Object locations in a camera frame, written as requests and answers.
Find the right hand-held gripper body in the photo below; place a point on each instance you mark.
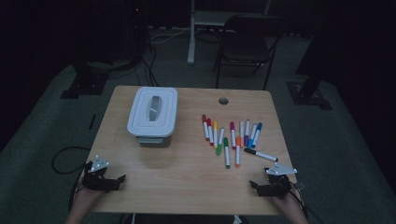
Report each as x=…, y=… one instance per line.
x=277, y=186

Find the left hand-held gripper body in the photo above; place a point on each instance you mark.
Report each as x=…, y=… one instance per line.
x=95, y=182

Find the black marker pen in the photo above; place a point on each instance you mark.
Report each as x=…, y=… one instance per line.
x=263, y=155

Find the row of coloured markers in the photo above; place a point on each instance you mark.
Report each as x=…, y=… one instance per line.
x=227, y=155

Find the light blue marker pen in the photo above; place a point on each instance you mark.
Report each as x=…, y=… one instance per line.
x=252, y=133

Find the dark blue marker pen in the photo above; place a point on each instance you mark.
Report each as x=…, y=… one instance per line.
x=257, y=132

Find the grey transparent storage box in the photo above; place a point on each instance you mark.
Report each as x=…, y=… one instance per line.
x=154, y=141

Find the purple marker pen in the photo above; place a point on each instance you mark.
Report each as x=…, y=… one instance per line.
x=247, y=130

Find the person's left hand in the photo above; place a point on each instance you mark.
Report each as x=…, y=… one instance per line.
x=90, y=196

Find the person's right hand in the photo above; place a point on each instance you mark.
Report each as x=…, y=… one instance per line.
x=286, y=202

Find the grey tape piece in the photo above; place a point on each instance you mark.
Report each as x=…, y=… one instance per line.
x=300, y=186

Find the black stand base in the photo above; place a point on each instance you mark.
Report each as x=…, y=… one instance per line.
x=84, y=84
x=308, y=96

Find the black folding chair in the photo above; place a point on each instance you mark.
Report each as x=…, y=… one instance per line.
x=246, y=46

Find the dark equipment with red light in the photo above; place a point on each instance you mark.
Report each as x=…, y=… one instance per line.
x=135, y=31

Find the white desk frame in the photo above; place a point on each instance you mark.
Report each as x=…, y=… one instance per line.
x=191, y=37

